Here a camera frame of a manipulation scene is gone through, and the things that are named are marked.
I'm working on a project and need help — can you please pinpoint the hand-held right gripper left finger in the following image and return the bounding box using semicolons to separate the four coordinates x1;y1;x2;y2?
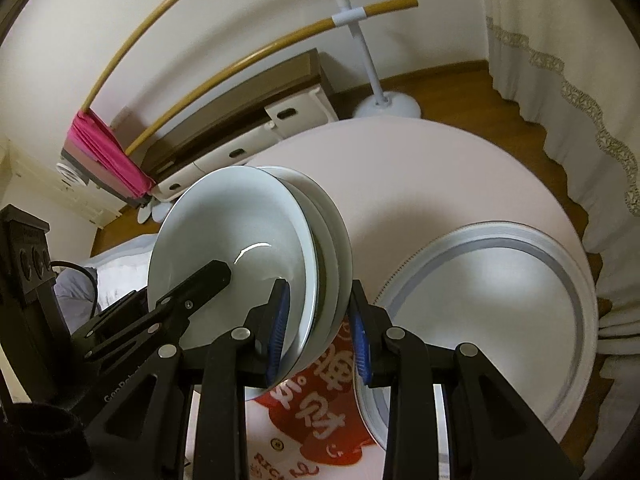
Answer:
87;279;292;480

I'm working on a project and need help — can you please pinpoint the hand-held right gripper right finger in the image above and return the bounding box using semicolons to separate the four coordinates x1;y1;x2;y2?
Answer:
348;280;586;480

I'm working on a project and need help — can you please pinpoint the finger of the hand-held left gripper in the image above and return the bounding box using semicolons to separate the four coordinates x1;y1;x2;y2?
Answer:
72;260;232;361
94;290;151;334

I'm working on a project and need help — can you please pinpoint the white ceramic bowl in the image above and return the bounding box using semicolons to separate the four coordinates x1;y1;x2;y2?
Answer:
260;166;342;361
280;167;354;346
147;166;319;381

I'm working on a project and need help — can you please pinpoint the white plate with grey ring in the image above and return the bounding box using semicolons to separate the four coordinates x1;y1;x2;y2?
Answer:
355;220;599;456
372;221;597;428

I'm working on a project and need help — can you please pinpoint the white blanket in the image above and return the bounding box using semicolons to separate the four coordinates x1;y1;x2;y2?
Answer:
82;234;163;311

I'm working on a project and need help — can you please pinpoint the grey cloth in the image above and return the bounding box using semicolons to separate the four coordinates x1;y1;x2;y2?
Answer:
54;269;101;322

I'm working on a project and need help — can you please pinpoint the cream cabinet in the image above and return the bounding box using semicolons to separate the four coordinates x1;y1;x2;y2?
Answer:
0;137;121;228

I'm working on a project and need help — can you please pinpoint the brown towel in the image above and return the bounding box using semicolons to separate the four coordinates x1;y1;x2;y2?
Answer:
61;137;136;198

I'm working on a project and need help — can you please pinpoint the pink towel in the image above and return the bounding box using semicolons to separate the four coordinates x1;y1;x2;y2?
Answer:
67;110;153;201

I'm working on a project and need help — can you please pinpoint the low brown and white cabinet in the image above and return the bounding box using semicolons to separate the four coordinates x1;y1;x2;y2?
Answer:
142;49;335;203

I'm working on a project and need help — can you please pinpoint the towel rack with yellow rods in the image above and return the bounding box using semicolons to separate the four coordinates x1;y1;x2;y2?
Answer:
80;0;422;161

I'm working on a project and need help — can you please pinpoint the white curtain with lace trim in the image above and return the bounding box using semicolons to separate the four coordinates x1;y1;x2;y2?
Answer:
477;0;640;356

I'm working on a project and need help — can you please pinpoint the black cable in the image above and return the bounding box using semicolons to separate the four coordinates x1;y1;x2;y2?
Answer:
50;260;101;318

